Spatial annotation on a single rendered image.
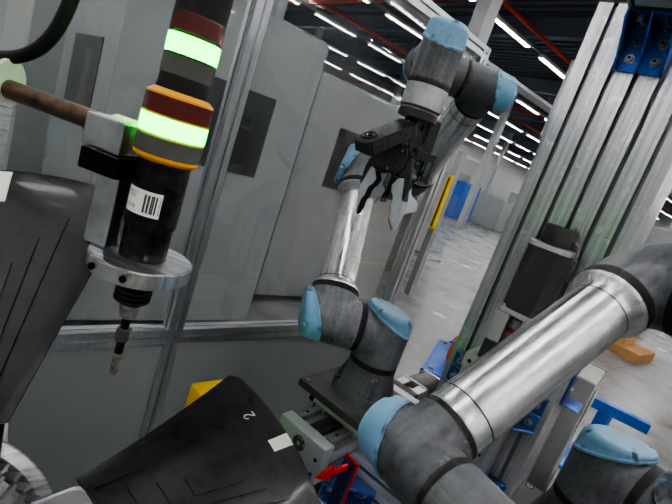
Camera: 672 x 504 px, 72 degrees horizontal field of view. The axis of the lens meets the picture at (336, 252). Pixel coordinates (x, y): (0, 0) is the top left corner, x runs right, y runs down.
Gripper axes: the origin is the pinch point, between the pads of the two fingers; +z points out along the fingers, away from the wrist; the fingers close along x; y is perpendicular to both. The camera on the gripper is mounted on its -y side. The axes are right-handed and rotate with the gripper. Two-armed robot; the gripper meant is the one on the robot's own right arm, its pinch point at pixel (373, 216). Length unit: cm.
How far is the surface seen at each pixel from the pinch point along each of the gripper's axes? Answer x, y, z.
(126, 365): 46, -17, 58
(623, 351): 87, 727, 139
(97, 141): -22, -54, -5
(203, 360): 46, 4, 59
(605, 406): 3, 294, 96
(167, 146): -27, -52, -7
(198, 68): -27, -51, -12
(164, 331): 45, -10, 48
